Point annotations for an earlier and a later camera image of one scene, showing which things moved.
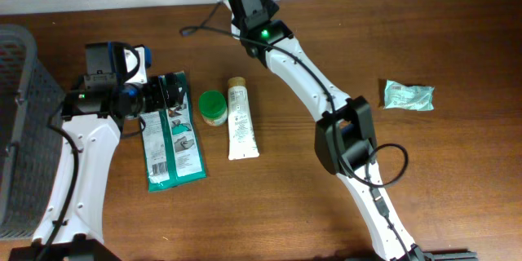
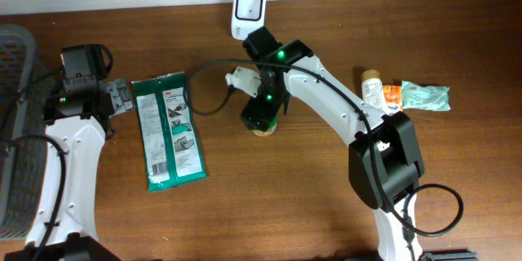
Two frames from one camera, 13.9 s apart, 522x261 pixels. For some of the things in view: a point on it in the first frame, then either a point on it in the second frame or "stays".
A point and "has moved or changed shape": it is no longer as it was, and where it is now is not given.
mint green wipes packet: [398, 95] has moved or changed shape
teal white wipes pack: [172, 151] stays
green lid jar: [213, 108] -> [265, 133]
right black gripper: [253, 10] -> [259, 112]
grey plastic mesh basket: [31, 148] stays
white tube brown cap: [242, 143] -> [372, 88]
